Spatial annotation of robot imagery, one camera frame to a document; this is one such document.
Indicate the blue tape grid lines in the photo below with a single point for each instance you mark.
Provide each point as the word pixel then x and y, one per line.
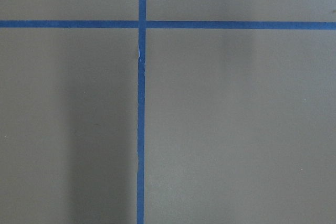
pixel 142 24

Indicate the brown cardboard table cover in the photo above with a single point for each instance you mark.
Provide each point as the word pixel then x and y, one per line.
pixel 239 123

